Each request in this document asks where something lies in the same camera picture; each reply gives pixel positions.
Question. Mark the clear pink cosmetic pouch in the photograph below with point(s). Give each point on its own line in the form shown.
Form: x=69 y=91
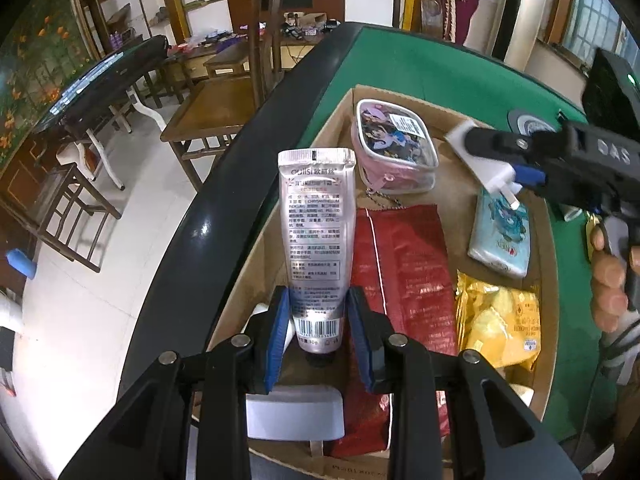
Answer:
x=395 y=152

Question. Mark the silver pink cream tube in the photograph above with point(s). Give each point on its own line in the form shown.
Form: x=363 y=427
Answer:
x=318 y=220

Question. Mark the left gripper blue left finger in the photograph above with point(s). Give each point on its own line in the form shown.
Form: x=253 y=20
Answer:
x=275 y=335

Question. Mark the maroon cloth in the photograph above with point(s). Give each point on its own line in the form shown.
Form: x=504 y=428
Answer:
x=457 y=19

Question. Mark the round grey table centre panel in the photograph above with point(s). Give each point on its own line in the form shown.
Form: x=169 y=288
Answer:
x=525 y=124

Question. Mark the white bottle red label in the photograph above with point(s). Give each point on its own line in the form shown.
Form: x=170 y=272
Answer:
x=299 y=414

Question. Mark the yellow keychain case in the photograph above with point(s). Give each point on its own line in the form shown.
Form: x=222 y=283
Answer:
x=592 y=221

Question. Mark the white power adapter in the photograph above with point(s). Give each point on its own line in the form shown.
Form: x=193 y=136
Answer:
x=495 y=176

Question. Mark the brown cardboard box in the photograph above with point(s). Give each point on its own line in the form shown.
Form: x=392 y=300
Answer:
x=455 y=195

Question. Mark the red foil pouch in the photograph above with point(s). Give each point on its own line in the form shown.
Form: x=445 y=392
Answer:
x=401 y=262

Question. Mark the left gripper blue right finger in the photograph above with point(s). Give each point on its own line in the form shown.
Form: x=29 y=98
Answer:
x=358 y=312

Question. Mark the person right hand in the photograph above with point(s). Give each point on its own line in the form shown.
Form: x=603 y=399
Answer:
x=609 y=301

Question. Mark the white tower air conditioner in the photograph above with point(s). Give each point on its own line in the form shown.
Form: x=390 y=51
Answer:
x=515 y=31

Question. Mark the light blue tissue pack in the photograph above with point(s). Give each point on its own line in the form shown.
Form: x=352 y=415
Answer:
x=500 y=237

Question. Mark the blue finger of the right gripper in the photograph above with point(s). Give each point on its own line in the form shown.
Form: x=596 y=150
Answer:
x=530 y=177

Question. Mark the wooden chair left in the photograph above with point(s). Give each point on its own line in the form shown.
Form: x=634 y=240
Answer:
x=217 y=109

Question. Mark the yellow snack packet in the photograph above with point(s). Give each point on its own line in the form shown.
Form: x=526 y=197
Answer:
x=502 y=323

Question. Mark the wooden chair with maroon cloth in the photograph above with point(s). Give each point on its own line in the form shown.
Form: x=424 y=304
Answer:
x=420 y=0

